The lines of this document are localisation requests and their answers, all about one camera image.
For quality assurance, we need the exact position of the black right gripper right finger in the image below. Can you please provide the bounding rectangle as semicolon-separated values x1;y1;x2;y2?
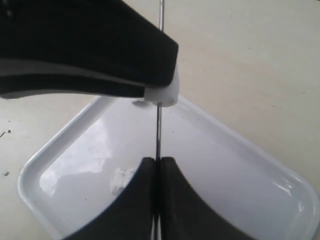
159;157;253;240

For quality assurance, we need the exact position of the thin metal skewer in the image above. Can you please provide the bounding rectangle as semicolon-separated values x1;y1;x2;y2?
153;0;165;240

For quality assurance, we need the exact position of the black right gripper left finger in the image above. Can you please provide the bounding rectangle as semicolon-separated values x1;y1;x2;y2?
66;157;156;240

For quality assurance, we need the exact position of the white rectangular plastic tray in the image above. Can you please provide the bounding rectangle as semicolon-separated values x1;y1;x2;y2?
18;97;320;240

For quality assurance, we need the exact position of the white foam piece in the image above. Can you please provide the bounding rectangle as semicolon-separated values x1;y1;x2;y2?
144;67;180;108
110;167;136;196

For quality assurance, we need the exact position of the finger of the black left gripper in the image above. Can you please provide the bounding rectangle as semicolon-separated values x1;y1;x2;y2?
0;58;145;99
0;0;179;88

